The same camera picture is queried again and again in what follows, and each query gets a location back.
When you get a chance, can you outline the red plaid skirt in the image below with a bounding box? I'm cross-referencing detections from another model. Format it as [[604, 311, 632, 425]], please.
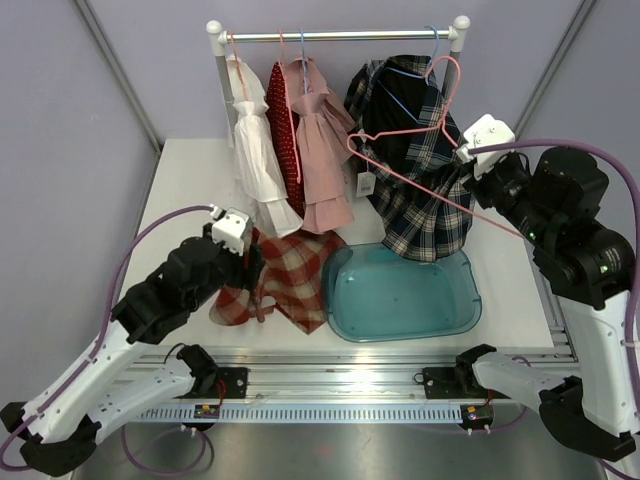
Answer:
[[210, 229, 346, 335]]

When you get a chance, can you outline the navy plaid skirt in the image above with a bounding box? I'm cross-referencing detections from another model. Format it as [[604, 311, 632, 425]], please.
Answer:
[[344, 58, 473, 262]]

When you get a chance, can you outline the white slotted cable duct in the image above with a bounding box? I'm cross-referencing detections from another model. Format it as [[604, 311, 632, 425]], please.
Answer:
[[136, 403, 462, 424]]

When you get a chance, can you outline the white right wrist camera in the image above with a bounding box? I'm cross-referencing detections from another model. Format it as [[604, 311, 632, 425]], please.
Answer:
[[456, 114, 515, 180]]

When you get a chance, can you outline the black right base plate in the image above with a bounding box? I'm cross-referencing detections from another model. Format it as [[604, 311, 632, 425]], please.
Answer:
[[413, 367, 507, 400]]

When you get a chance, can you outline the blue wire hanger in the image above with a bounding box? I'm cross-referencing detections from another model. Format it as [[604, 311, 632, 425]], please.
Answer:
[[367, 35, 444, 131]]

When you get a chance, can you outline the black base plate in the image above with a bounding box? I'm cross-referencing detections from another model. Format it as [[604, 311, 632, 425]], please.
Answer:
[[193, 367, 249, 400], [413, 367, 507, 400]]

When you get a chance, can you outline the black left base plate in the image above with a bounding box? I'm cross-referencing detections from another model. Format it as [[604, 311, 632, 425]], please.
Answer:
[[193, 367, 249, 400]]

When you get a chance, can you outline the blue hanger of pink dress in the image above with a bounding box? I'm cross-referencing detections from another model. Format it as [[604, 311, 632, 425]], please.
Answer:
[[299, 28, 311, 95]]

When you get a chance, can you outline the white metal clothes rack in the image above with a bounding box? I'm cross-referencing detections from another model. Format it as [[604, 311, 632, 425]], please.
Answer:
[[206, 15, 471, 147]]

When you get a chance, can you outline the pink hanger of white dress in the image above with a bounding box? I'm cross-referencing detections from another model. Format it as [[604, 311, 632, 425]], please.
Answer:
[[228, 30, 249, 102]]

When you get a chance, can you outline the pink wire hanger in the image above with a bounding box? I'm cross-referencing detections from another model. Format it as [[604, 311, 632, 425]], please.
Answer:
[[347, 55, 536, 241]]

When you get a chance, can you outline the pink ruffled dress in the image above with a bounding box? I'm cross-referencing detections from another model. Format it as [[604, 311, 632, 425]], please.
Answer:
[[285, 57, 354, 234]]

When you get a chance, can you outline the white price tag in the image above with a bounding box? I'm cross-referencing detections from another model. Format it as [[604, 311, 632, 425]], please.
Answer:
[[356, 171, 376, 197]]

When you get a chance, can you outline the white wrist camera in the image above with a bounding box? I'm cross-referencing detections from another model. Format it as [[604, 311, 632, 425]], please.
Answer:
[[203, 204, 253, 257], [456, 114, 515, 180]]

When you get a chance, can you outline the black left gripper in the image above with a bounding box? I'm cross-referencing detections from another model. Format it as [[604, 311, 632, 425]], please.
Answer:
[[188, 223, 265, 313]]

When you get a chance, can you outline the white dress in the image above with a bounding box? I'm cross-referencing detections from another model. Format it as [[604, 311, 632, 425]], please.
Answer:
[[226, 54, 302, 238]]

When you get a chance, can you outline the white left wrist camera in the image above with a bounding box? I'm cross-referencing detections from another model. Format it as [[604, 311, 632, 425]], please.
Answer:
[[203, 204, 253, 257]]

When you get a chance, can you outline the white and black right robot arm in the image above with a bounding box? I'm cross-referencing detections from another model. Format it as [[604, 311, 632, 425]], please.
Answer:
[[453, 146, 639, 462]]

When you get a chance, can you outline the teal plastic basin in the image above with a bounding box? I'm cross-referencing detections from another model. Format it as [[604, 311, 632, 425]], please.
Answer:
[[321, 244, 482, 343]]

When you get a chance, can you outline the pink hanger of red garment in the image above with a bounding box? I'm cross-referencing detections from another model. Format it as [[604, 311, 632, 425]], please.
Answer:
[[278, 29, 302, 185]]

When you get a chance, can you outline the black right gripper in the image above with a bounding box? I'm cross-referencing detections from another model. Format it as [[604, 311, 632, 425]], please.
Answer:
[[460, 150, 554, 245]]

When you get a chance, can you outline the aluminium mounting rail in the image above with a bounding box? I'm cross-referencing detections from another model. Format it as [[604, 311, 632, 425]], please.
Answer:
[[67, 352, 619, 401]]

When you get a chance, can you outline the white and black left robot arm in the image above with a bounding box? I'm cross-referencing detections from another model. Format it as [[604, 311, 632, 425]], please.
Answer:
[[1, 237, 264, 477]]

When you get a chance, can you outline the red dotted garment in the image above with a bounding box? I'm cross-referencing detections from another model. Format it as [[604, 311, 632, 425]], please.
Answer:
[[265, 62, 305, 218]]

